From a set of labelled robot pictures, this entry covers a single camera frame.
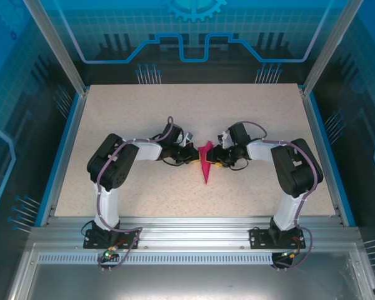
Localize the pink paper sheet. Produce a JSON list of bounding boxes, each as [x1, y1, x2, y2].
[[197, 140, 214, 186]]

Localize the shiny metal sheet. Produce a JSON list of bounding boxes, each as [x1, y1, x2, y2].
[[6, 242, 375, 300]]

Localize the blue table edge strip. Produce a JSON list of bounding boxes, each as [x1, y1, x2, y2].
[[309, 92, 358, 228], [39, 92, 82, 228]]

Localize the dark printed panel with gear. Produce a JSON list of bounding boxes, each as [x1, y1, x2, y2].
[[23, 0, 368, 86]]

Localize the blue printed side panel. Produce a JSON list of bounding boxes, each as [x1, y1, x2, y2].
[[312, 0, 375, 300], [0, 0, 82, 300]]

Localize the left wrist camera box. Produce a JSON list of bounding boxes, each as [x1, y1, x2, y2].
[[180, 132, 195, 147]]

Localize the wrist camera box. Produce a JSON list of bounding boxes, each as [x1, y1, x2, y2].
[[217, 131, 232, 149], [180, 132, 195, 147]]

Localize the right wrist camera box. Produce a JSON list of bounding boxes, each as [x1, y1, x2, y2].
[[217, 131, 232, 149]]

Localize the wide aluminium base rail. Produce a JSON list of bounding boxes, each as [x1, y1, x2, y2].
[[29, 215, 362, 251]]

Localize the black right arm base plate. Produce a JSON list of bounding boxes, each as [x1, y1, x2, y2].
[[249, 227, 307, 250]]

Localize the slotted grey cable duct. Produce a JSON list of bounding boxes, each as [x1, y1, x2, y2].
[[37, 253, 344, 266]]

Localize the aluminium side rail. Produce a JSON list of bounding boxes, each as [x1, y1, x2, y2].
[[46, 86, 91, 228], [299, 86, 348, 228]]

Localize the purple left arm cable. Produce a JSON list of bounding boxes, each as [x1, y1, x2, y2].
[[95, 116, 144, 273]]

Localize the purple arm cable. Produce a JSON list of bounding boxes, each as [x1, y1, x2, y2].
[[95, 116, 144, 273], [231, 120, 324, 271]]

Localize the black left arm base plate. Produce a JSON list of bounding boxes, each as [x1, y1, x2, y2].
[[82, 227, 143, 250]]

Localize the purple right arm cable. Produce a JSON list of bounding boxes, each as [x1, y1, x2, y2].
[[231, 120, 324, 271]]

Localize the aluminium frame post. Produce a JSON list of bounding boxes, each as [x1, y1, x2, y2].
[[22, 0, 90, 96], [301, 0, 368, 96]]

